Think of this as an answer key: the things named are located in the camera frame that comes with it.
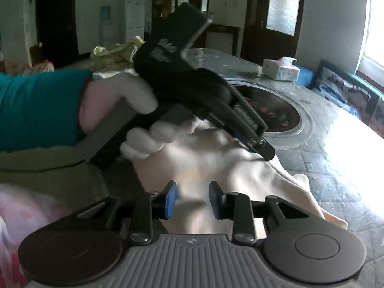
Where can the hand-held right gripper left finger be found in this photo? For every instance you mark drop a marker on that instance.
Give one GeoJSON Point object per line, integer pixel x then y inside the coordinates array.
{"type": "Point", "coordinates": [170, 199]}

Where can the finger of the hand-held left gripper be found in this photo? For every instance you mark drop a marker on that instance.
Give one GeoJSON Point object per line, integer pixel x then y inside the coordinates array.
{"type": "Point", "coordinates": [265, 150]}

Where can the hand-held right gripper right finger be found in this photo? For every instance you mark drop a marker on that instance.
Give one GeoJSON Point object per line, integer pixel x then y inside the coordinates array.
{"type": "Point", "coordinates": [216, 201]}

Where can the cream garment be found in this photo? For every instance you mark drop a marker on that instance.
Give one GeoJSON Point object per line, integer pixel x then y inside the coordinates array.
{"type": "Point", "coordinates": [210, 162]}

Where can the person's left forearm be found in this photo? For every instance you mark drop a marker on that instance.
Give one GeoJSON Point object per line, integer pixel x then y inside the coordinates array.
{"type": "Point", "coordinates": [36, 108]}

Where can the person's left hand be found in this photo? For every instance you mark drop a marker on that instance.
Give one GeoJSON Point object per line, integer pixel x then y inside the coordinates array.
{"type": "Point", "coordinates": [132, 91]}

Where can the round black induction cooker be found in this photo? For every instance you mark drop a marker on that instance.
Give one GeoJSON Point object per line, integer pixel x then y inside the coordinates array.
{"type": "Point", "coordinates": [285, 111]}

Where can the wooden chair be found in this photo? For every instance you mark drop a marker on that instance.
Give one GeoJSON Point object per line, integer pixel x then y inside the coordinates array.
{"type": "Point", "coordinates": [223, 40]}

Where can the floral patterned cloth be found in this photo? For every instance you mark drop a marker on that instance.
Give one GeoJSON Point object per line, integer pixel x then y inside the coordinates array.
{"type": "Point", "coordinates": [114, 52]}

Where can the white refrigerator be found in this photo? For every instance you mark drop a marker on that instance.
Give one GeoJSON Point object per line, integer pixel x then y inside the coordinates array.
{"type": "Point", "coordinates": [135, 18]}

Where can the grey quilted star table cover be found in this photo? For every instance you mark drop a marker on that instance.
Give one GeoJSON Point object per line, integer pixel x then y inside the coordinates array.
{"type": "Point", "coordinates": [330, 186]}

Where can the white tissue box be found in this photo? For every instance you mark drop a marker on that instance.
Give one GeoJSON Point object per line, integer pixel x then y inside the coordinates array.
{"type": "Point", "coordinates": [279, 69]}

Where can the water dispenser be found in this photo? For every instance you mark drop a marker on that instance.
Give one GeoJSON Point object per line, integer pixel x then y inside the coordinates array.
{"type": "Point", "coordinates": [106, 27]}

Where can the dark wooden door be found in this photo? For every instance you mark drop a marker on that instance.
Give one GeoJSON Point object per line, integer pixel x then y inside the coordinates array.
{"type": "Point", "coordinates": [255, 21]}

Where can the butterfly print cushion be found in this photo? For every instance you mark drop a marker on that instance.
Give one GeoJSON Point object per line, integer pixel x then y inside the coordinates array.
{"type": "Point", "coordinates": [342, 88]}

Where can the dark doorway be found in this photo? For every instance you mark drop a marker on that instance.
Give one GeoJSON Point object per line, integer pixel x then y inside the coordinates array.
{"type": "Point", "coordinates": [57, 27]}

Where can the person's pink patterned clothing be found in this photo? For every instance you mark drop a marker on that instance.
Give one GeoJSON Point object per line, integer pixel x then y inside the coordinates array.
{"type": "Point", "coordinates": [24, 216]}

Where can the window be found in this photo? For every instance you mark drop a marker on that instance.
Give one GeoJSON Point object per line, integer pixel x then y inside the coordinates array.
{"type": "Point", "coordinates": [375, 21]}

